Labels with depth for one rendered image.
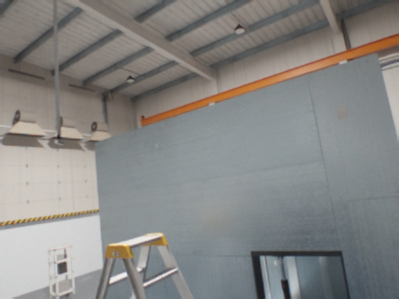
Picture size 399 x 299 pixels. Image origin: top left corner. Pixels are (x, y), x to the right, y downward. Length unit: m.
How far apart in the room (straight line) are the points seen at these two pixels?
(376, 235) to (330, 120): 0.69
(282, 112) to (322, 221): 0.72
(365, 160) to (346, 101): 0.36
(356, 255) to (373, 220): 0.22
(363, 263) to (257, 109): 1.12
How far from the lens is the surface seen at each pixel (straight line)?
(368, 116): 1.85
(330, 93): 1.90
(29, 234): 11.82
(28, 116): 11.18
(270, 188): 1.96
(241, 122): 2.06
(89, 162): 12.92
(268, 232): 2.00
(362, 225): 1.86
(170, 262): 1.98
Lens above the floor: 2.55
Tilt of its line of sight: 9 degrees up
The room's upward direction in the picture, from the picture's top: 7 degrees counter-clockwise
